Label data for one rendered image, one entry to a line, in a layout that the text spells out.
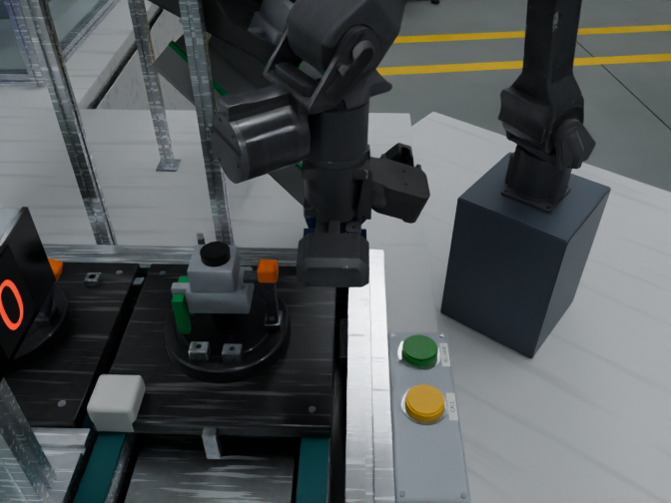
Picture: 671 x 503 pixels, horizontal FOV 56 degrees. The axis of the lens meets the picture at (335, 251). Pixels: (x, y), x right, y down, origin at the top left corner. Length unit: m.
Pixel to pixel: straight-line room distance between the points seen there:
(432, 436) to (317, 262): 0.23
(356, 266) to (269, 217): 0.57
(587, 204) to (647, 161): 2.37
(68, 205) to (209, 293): 0.58
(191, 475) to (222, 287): 0.19
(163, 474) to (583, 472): 0.46
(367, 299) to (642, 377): 0.37
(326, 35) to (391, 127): 0.87
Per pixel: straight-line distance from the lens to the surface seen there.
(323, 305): 0.75
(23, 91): 1.64
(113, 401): 0.67
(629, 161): 3.14
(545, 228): 0.76
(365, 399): 0.68
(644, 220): 1.18
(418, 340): 0.71
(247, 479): 0.68
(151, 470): 0.70
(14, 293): 0.48
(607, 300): 1.00
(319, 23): 0.49
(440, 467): 0.64
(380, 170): 0.57
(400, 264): 0.98
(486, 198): 0.79
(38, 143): 1.40
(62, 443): 0.70
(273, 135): 0.49
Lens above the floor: 1.50
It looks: 40 degrees down
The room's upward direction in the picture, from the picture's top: straight up
